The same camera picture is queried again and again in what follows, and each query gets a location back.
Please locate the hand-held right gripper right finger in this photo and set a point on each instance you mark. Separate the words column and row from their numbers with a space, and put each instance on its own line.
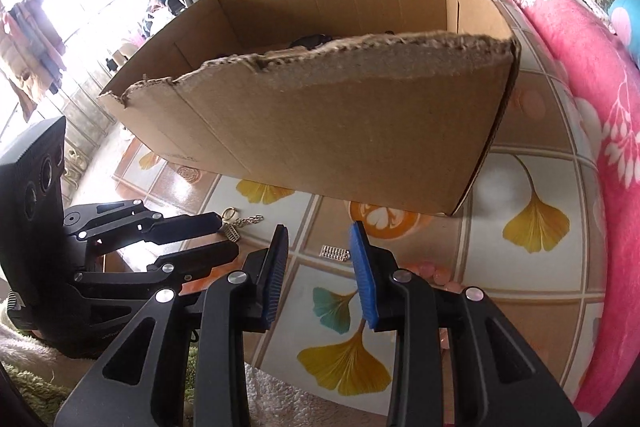
column 363, row 277

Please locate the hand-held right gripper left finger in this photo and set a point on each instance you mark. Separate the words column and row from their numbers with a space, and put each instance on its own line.
column 275, row 277

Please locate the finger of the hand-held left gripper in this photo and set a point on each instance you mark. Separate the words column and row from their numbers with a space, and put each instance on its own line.
column 205, row 257
column 190, row 224

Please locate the silver rhinestone earring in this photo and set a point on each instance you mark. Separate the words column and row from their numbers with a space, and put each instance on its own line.
column 231, row 235
column 334, row 252

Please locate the brown cardboard box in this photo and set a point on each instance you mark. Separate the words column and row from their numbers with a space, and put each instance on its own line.
column 350, row 132

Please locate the metal window railing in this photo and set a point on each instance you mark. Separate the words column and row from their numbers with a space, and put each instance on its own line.
column 85, row 117

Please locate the hanging clothes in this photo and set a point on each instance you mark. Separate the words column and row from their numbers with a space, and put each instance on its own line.
column 35, row 52

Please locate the leaf and macaron printed tablecloth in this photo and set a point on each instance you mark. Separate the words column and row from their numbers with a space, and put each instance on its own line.
column 500, row 177

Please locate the green fluffy cloth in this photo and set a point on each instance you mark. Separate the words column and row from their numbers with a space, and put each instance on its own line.
column 35, row 394

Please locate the black accessory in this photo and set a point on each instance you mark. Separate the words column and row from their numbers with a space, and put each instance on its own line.
column 310, row 41

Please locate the pink floral blanket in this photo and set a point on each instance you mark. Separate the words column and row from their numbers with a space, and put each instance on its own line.
column 575, row 72

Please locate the cyan and pink plush toy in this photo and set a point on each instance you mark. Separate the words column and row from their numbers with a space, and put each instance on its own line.
column 627, row 14

